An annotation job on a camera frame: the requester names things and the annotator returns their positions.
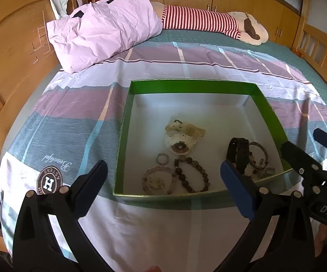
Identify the red striped plush toy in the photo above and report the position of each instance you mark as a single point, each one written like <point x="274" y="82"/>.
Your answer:
<point x="203" y="19"/>

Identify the person's right hand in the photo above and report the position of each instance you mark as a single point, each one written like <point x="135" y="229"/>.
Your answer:
<point x="323" y="242"/>

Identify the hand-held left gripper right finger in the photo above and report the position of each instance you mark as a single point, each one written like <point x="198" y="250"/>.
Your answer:
<point x="237" y="187"/>

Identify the teal bed mat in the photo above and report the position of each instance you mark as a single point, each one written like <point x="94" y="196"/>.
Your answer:
<point x="294" y="59"/>

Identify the wooden headboard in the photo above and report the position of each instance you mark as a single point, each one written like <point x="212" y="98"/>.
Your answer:
<point x="13" y="51"/>

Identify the green cardboard box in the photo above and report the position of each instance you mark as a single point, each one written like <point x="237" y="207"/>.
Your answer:
<point x="152" y="124"/>

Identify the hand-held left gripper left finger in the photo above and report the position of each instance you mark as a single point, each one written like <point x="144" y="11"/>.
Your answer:
<point x="91" y="187"/>

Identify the pink pillow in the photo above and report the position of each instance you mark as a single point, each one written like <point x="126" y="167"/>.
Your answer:
<point x="104" y="25"/>

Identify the patterned bedsheet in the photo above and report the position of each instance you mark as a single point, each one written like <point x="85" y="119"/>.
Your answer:
<point x="81" y="110"/>

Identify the silver bangle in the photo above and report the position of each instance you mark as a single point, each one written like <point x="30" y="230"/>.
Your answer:
<point x="258" y="145"/>

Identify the wooden footboard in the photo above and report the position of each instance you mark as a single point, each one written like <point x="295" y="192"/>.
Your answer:
<point x="319" y="46"/>

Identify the person's left hand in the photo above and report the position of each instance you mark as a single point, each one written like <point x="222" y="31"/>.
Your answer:
<point x="153" y="269"/>

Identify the black wristwatch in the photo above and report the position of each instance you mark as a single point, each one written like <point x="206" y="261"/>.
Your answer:
<point x="238" y="147"/>

